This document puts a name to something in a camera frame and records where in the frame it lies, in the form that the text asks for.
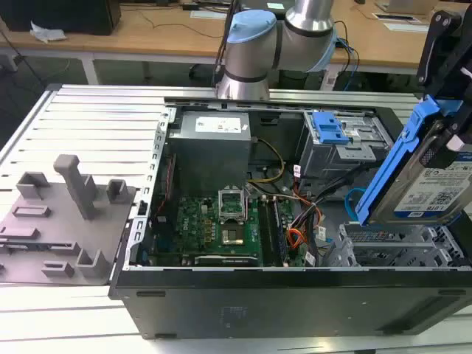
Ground grey parts rack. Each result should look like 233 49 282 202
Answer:
0 153 138 285

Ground grey power supply unit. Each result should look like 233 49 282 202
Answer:
167 110 254 185

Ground black graphics card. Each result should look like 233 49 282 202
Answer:
193 254 259 267

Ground blue plastic bay latch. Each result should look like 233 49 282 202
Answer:
311 111 350 145

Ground black PC case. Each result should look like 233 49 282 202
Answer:
108 96 472 340

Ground CPU socket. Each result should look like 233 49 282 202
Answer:
220 226 246 247

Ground black box on desk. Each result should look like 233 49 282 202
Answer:
0 0 122 36

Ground crumpled white cloth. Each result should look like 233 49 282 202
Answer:
29 20 67 44

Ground thin blue cable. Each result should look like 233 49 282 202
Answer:
337 36 361 91

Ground wooden desk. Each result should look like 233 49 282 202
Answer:
0 0 472 74

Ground green motherboard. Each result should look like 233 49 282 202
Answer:
147 195 318 268

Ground blue disk wire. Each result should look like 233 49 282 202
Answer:
345 187 367 223

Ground grey metal optical drive bay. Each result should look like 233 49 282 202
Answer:
298 110 394 181

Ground metal socket cover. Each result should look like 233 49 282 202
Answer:
218 187 247 222

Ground yellow black power wires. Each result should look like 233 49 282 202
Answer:
246 136 287 184

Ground red yellow black disk wire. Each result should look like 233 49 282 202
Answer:
287 195 322 252

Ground black wire bundle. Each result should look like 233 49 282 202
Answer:
294 173 369 259

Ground hard disk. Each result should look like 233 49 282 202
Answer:
355 94 472 228

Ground metal disk bay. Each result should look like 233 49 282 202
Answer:
326 221 472 268

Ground black RAM slot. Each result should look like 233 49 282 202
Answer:
257 197 276 266

